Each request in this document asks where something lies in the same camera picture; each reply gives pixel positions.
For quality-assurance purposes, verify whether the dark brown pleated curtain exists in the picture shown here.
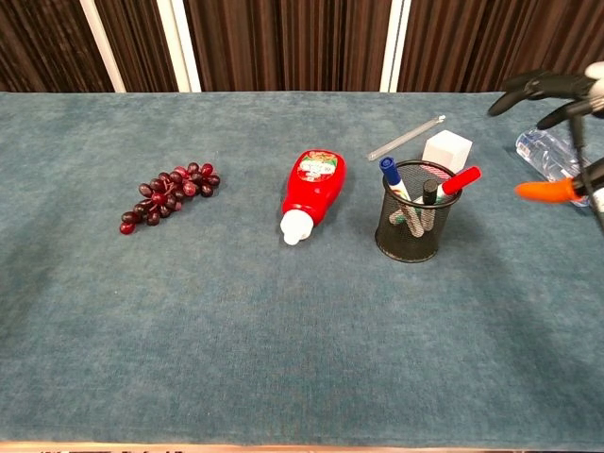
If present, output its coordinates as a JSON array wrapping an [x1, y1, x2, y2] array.
[[0, 0, 604, 94]]

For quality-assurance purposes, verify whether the black marker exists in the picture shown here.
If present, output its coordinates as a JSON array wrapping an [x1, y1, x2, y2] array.
[[421, 177, 441, 207]]

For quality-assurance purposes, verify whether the dark red grape bunch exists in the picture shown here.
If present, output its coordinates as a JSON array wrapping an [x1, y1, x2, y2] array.
[[119, 161, 222, 236]]

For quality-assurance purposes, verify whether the blue marker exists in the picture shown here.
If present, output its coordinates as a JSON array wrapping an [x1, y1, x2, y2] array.
[[378, 157, 415, 205]]

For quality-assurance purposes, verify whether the red marker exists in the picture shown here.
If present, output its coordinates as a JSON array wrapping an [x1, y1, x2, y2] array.
[[435, 165, 482, 203]]

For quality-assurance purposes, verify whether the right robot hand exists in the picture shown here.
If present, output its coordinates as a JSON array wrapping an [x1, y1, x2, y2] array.
[[487, 60, 604, 214]]

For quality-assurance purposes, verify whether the small pale cube block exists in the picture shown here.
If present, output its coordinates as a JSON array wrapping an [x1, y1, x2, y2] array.
[[421, 130, 474, 174]]

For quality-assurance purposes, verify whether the clear plastic water bottle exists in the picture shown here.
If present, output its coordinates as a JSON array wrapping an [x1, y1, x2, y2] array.
[[514, 127, 594, 209]]

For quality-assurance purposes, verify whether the black mesh pen holder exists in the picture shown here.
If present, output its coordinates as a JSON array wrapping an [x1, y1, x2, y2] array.
[[375, 159, 462, 263]]

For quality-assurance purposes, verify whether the white frame post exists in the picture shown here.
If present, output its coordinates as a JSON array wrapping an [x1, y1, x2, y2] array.
[[78, 0, 127, 93], [378, 0, 413, 93], [156, 0, 203, 93]]

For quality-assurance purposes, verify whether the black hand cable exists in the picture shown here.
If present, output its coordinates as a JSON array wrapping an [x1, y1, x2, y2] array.
[[568, 111, 592, 199]]

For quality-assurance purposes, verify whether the red ketchup squeeze bottle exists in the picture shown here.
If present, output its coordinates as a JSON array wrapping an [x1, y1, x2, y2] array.
[[278, 149, 347, 246]]

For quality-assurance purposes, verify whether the teal fabric tablecloth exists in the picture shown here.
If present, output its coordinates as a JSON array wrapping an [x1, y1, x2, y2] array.
[[0, 90, 604, 447]]

